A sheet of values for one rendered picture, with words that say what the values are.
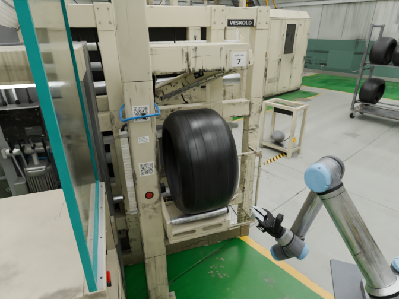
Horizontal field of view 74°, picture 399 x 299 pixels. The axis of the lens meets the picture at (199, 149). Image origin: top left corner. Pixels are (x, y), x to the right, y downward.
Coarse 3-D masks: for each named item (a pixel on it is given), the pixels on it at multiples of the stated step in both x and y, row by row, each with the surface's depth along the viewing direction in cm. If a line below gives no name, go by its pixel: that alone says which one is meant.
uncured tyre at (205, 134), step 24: (168, 120) 138; (192, 120) 130; (216, 120) 132; (168, 144) 170; (192, 144) 123; (216, 144) 125; (168, 168) 166; (192, 168) 121; (216, 168) 124; (192, 192) 125; (216, 192) 128
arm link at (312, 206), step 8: (344, 168) 120; (312, 192) 135; (312, 200) 135; (320, 200) 133; (304, 208) 141; (312, 208) 137; (320, 208) 137; (304, 216) 142; (312, 216) 140; (296, 224) 148; (304, 224) 144; (296, 232) 149; (304, 232) 147; (304, 240) 157
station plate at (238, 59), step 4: (232, 52) 151; (236, 52) 152; (240, 52) 153; (244, 52) 153; (232, 56) 152; (236, 56) 153; (240, 56) 154; (244, 56) 154; (232, 60) 153; (236, 60) 154; (240, 60) 155; (244, 60) 155; (232, 64) 154; (236, 64) 155; (240, 64) 156; (244, 64) 156
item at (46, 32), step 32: (32, 0) 46; (64, 0) 85; (32, 32) 41; (64, 32) 79; (32, 64) 43; (64, 64) 70; (64, 96) 63; (64, 128) 58; (64, 160) 51; (64, 192) 53; (96, 192) 103; (96, 224) 87; (96, 256) 75; (96, 288) 66
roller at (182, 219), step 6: (216, 210) 151; (222, 210) 152; (228, 210) 153; (180, 216) 146; (186, 216) 146; (192, 216) 147; (198, 216) 148; (204, 216) 149; (210, 216) 150; (174, 222) 144; (180, 222) 145
